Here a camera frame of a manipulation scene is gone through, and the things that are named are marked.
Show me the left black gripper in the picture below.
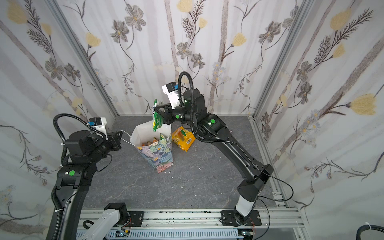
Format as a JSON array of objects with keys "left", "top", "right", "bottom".
[{"left": 86, "top": 129, "right": 123, "bottom": 166}]

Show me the green Fox's candy bag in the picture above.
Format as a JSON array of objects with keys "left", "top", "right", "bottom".
[{"left": 153, "top": 99, "right": 163, "bottom": 132}]

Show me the orange pink Fox's bag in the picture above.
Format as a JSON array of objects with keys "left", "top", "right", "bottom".
[{"left": 142, "top": 138, "right": 159, "bottom": 147}]

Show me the white paper bag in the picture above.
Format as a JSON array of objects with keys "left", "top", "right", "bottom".
[{"left": 122, "top": 121, "right": 173, "bottom": 173}]

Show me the yellow snack bag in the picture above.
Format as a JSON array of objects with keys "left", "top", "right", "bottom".
[{"left": 172, "top": 127, "right": 196, "bottom": 152}]

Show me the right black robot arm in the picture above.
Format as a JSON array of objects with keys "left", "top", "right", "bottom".
[{"left": 153, "top": 72, "right": 274, "bottom": 227}]

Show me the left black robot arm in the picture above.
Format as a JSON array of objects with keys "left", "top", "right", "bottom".
[{"left": 47, "top": 113, "right": 123, "bottom": 240}]

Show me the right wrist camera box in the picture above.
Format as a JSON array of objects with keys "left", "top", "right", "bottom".
[{"left": 162, "top": 82, "right": 180, "bottom": 109}]

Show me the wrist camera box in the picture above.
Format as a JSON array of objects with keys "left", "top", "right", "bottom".
[
  {"left": 162, "top": 82, "right": 180, "bottom": 109},
  {"left": 88, "top": 117, "right": 107, "bottom": 135}
]

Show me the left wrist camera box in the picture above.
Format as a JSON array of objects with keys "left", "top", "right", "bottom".
[{"left": 88, "top": 117, "right": 107, "bottom": 135}]

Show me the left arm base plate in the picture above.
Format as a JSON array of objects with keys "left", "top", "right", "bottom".
[{"left": 126, "top": 210, "right": 144, "bottom": 227}]

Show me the white slotted cable duct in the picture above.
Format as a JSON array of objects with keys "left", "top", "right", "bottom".
[{"left": 101, "top": 229, "right": 244, "bottom": 240}]

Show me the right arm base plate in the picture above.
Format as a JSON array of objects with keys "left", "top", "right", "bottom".
[{"left": 219, "top": 210, "right": 262, "bottom": 227}]

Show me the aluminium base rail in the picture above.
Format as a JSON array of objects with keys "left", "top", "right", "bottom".
[{"left": 76, "top": 203, "right": 310, "bottom": 240}]

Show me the black corrugated hose corner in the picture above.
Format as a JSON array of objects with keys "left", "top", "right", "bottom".
[{"left": 355, "top": 224, "right": 384, "bottom": 240}]

